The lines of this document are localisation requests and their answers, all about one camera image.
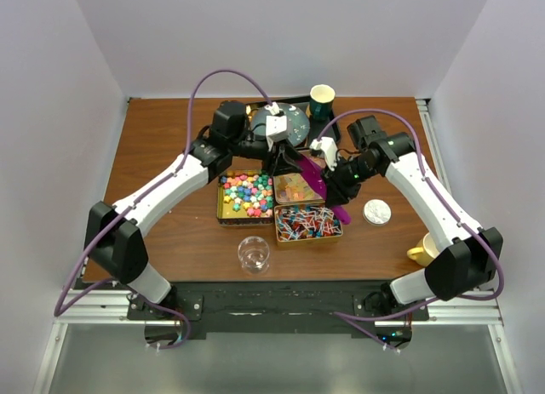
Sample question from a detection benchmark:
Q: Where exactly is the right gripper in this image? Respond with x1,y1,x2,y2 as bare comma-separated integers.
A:
319,155,378,208

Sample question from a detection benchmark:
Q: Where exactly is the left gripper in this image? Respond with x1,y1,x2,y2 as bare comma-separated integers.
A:
229,133,303,176

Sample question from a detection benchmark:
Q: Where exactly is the purple plastic scoop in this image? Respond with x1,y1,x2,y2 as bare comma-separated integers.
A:
297,153,352,225

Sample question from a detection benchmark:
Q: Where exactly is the gold tin of star candies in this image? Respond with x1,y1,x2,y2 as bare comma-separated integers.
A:
216,169,275,226

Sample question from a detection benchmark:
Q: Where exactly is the clear glass jar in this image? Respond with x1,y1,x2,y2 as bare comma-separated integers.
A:
238,236,270,274

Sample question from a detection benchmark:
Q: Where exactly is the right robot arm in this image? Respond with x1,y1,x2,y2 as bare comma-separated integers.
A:
310,109,505,320

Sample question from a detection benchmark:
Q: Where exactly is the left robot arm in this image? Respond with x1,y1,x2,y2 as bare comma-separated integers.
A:
83,100,301,319

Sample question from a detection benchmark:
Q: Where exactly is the tin of gummy candies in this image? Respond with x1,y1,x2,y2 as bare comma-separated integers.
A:
273,174,323,205

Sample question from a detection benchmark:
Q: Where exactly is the blue ceramic plate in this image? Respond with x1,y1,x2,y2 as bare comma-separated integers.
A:
250,102,310,148

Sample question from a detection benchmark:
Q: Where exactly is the tin of lollipops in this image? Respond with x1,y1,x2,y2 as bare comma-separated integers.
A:
273,203,344,247

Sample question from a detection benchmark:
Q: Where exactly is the silver jar lid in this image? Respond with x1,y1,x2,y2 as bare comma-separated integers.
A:
363,199,392,226

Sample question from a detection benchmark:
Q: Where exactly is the black serving tray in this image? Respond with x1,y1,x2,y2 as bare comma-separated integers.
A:
237,94,343,157

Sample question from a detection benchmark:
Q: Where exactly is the dark green cup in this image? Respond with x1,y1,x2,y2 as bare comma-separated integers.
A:
308,84,336,121

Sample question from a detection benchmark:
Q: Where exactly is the yellow mug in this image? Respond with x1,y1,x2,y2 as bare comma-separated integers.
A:
406,233,439,267

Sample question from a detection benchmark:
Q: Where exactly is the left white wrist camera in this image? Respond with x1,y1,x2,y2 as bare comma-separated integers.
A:
265,102,290,151

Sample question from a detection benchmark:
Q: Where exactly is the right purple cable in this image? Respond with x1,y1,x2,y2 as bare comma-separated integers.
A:
317,108,507,351

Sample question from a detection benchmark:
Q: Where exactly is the purple cable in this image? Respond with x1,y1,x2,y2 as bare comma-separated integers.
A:
53,68,278,349
317,108,507,351

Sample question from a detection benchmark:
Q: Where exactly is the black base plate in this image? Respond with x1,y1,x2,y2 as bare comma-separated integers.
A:
128,280,429,344

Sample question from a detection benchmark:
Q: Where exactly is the aluminium frame rail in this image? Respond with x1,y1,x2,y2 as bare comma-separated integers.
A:
34,288,521,393

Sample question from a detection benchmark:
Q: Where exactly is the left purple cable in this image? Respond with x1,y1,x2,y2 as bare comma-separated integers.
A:
53,68,278,349

